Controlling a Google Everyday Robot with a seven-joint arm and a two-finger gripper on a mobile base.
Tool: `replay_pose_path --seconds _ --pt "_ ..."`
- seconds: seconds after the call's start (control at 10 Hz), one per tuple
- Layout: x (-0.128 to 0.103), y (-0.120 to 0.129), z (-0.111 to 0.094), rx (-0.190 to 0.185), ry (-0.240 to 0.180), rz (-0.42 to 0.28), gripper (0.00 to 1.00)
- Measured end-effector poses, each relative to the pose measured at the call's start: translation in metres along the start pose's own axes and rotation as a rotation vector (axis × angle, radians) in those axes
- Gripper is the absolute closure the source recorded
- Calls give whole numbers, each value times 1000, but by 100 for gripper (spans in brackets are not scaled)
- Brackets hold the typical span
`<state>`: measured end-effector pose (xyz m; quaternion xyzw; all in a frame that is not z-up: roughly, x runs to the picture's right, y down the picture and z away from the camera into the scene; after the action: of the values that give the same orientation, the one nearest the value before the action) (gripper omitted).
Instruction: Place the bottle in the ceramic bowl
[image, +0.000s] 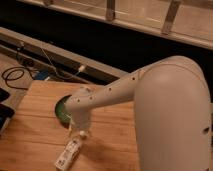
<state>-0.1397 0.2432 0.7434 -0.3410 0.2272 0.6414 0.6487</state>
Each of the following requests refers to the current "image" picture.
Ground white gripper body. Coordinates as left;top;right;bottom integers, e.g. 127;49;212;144
69;116;91;133

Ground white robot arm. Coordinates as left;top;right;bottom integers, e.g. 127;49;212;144
66;56;212;171

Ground green ceramic bowl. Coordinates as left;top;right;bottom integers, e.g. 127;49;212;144
55;95;71;128

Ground white plastic bottle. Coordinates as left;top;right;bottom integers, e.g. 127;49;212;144
55;131;87;171

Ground blue box on floor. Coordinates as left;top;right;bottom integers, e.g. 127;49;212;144
34;70;50;80

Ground black device at left edge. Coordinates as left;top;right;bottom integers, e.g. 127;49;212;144
0;88;15;135

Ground grey floor beam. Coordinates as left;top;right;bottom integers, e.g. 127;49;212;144
0;27;127;83

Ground white thin cable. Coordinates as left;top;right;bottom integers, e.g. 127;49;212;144
39;46;88;81

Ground black cable loop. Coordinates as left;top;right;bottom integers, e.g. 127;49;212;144
1;66;38;90

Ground wooden rail with brackets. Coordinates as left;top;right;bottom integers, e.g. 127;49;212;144
19;0;213;50

